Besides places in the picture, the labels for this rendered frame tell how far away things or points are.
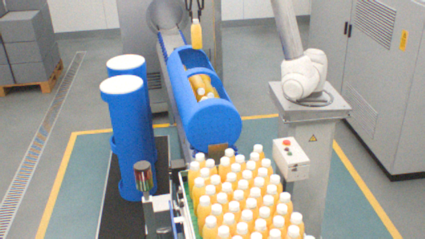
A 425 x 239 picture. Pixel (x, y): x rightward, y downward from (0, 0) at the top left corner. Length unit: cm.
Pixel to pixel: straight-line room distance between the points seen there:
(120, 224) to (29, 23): 295
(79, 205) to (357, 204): 215
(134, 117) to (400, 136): 198
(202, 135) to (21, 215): 192
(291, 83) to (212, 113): 42
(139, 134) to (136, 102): 24
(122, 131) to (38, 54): 272
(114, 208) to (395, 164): 219
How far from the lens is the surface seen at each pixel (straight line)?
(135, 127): 274
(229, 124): 202
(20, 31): 524
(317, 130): 238
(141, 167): 151
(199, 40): 260
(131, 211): 303
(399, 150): 346
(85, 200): 346
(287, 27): 207
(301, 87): 206
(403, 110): 328
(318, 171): 255
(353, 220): 320
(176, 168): 192
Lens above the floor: 213
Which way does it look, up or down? 30 degrees down
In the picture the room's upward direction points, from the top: 2 degrees counter-clockwise
